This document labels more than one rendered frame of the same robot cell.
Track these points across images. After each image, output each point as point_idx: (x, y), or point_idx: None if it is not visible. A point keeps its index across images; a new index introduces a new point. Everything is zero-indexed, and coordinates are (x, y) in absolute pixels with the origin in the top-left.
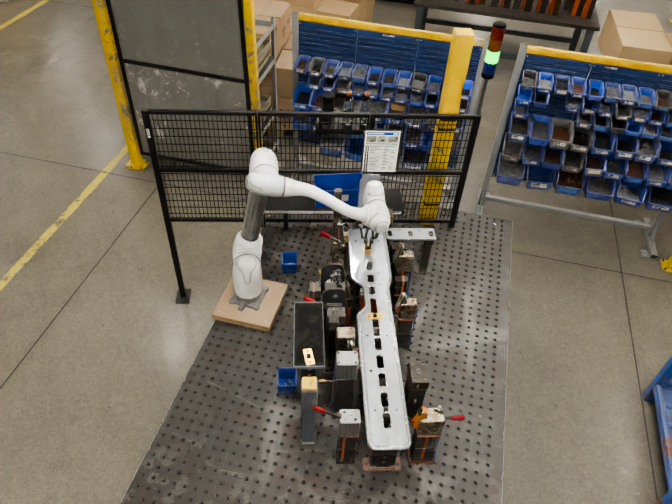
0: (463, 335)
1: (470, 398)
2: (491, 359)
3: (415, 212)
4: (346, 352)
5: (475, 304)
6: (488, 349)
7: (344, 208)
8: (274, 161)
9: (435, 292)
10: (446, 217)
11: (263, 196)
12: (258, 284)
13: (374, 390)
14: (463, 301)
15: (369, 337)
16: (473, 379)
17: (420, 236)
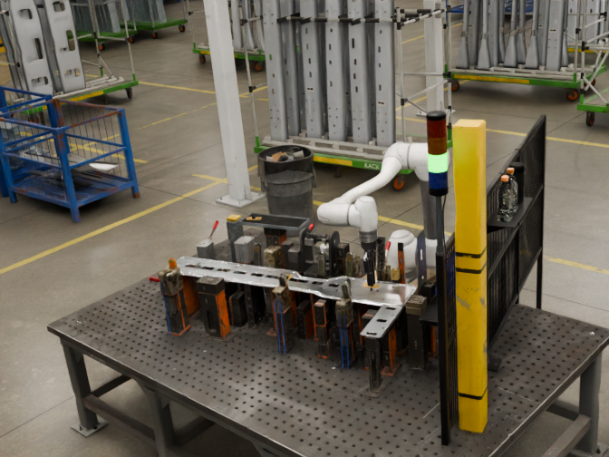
0: (261, 388)
1: (194, 369)
2: (217, 396)
3: (494, 418)
4: (248, 239)
5: (293, 412)
6: (229, 399)
7: (349, 190)
8: (417, 151)
9: (333, 389)
10: (468, 445)
11: (420, 186)
12: (388, 256)
13: (218, 266)
14: (304, 404)
15: (266, 272)
16: (209, 377)
17: (372, 325)
